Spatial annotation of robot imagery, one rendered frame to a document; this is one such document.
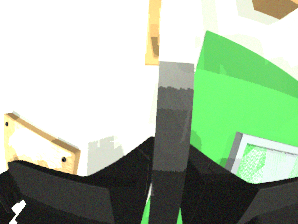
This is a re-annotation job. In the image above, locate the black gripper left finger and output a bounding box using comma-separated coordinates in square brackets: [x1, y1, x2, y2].
[8, 136, 154, 224]

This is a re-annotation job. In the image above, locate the green flat mat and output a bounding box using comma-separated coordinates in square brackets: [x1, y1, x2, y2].
[190, 30, 298, 168]

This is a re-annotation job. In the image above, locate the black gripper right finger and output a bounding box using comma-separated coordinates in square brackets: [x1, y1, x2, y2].
[180, 144, 298, 224]

